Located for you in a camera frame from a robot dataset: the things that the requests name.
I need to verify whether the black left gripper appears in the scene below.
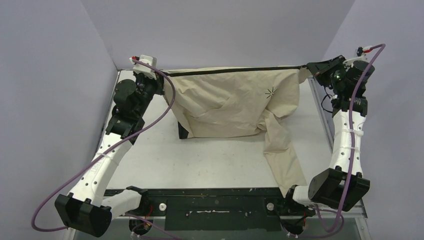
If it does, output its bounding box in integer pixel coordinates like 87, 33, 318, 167
131, 68, 164, 117

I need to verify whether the beige zip jacket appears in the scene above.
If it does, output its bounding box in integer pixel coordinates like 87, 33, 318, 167
164, 65, 311, 195

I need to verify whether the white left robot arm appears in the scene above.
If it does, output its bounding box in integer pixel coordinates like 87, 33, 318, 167
54, 72, 164, 238

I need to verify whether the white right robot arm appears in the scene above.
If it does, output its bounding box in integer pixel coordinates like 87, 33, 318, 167
282, 55, 375, 214

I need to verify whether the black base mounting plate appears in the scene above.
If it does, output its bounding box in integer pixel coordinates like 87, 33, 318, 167
130, 187, 316, 232

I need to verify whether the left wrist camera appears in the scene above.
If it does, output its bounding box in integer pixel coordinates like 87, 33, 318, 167
129, 54, 157, 80

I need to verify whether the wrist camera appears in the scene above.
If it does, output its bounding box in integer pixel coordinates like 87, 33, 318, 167
343, 45, 373, 67
129, 54, 157, 80

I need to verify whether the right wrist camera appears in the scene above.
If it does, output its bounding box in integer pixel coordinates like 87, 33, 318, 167
343, 45, 373, 67

